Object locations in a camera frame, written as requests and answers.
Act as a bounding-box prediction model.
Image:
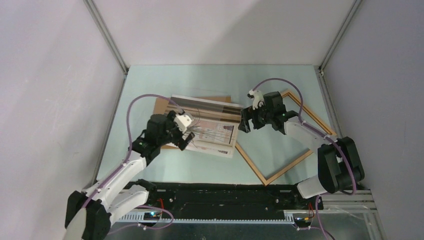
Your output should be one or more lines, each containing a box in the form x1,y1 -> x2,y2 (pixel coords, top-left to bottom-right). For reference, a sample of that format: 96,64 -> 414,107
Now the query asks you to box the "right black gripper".
237,101 -> 273,133

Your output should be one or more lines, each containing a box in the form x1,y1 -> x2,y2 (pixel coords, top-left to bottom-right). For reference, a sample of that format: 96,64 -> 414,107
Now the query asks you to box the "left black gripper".
157,110 -> 194,150

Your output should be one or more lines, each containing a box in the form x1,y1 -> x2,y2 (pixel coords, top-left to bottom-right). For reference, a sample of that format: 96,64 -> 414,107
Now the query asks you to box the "photo print of window plant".
163,95 -> 243,158

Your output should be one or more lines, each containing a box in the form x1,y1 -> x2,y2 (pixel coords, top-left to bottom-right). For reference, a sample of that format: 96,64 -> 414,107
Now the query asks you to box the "clear acrylic sheet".
165,86 -> 247,107

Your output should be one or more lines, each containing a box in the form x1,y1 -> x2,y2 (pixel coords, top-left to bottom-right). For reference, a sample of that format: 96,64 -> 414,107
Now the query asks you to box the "light wooden picture frame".
235,105 -> 337,186

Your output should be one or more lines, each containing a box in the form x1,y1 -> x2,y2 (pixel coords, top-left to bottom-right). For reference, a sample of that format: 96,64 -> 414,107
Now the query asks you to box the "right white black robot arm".
238,90 -> 365,209

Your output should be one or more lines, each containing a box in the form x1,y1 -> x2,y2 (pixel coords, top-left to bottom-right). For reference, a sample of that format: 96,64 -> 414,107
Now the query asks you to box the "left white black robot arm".
63,110 -> 195,240

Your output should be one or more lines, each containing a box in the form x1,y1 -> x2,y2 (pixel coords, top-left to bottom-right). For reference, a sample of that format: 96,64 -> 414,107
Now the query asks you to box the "brown cardboard backing board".
152,96 -> 232,151

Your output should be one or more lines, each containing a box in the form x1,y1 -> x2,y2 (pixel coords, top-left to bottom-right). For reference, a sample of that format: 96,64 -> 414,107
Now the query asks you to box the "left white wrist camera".
173,113 -> 193,132

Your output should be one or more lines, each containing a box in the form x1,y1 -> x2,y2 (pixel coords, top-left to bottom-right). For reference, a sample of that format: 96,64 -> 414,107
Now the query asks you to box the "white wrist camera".
173,113 -> 193,132
247,89 -> 265,110

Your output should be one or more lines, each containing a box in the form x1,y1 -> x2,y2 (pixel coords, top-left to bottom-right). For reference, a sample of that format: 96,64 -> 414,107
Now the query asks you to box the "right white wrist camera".
247,89 -> 265,110

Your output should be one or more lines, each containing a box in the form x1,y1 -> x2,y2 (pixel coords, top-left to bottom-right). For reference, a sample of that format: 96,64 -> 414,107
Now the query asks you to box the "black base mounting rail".
146,182 -> 323,221

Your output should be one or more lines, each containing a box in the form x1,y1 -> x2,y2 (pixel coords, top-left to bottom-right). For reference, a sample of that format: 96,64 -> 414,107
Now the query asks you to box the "aluminium extrusion frame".
116,182 -> 377,229

